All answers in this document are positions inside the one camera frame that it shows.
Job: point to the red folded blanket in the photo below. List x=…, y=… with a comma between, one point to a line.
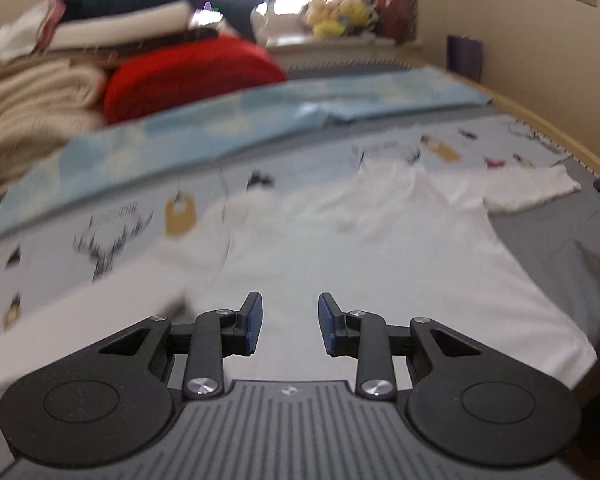
x=187, y=73

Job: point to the white pink garment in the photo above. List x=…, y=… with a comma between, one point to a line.
x=32, y=30

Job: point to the cream folded blanket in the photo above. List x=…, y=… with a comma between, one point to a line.
x=42, y=109

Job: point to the yellow plush toys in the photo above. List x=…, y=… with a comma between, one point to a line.
x=329, y=19

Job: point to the white folded quilt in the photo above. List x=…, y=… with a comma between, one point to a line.
x=129, y=28

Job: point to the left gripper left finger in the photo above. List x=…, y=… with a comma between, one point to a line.
x=217, y=335

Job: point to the white t-shirt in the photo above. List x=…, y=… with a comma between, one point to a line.
x=395, y=240

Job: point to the dark red cushion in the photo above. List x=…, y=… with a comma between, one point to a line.
x=397, y=19

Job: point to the purple bag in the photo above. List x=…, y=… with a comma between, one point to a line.
x=464, y=56

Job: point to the light blue folded sheet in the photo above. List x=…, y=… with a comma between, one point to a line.
x=119, y=156

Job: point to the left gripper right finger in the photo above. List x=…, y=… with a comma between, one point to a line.
x=362, y=336

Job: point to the deer print bed sheet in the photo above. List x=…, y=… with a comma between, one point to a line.
x=82, y=242

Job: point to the dark teal shark plush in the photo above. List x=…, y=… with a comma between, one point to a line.
x=237, y=13

